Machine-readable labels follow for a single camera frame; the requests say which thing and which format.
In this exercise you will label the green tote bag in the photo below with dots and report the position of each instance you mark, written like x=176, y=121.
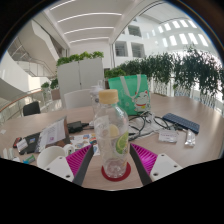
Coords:
x=133, y=95

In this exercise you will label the clear bottle with yellow cap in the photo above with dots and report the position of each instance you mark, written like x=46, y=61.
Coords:
x=111, y=133

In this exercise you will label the dark blue keyboard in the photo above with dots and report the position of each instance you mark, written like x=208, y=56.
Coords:
x=181, y=122

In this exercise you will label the small potted green plant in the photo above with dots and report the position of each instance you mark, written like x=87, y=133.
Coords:
x=50, y=87

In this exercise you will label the black chair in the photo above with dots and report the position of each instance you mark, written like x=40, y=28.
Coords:
x=31, y=108

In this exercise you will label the white chair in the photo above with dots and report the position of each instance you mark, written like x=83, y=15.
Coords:
x=77, y=98

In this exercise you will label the green hedge plants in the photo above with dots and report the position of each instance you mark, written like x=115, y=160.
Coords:
x=186, y=70

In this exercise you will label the colourful printed sheet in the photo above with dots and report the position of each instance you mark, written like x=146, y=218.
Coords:
x=83, y=141

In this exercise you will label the clear plastic water bottle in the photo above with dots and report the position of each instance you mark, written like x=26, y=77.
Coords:
x=96, y=96

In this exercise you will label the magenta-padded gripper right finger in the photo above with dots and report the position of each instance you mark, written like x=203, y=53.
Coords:
x=165, y=166

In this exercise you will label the glass balustrade with wooden rail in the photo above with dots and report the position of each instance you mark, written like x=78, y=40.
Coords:
x=13, y=108

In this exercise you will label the white printed card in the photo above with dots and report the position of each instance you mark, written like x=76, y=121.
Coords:
x=168, y=136

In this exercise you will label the clear plastic packet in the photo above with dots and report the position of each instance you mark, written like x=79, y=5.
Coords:
x=190, y=138

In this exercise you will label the ceiling light strips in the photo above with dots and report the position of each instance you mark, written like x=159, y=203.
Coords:
x=88, y=15

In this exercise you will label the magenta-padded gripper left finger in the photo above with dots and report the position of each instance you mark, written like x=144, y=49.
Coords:
x=60, y=168

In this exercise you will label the black power adapter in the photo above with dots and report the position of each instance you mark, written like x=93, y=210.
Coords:
x=76, y=126

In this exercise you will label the white cabinet with plants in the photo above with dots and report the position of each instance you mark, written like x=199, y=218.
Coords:
x=80, y=75

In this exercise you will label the small red black case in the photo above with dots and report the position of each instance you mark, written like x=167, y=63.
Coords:
x=16, y=142

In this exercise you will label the flat round red coaster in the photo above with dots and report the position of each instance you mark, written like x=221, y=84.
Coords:
x=104, y=174

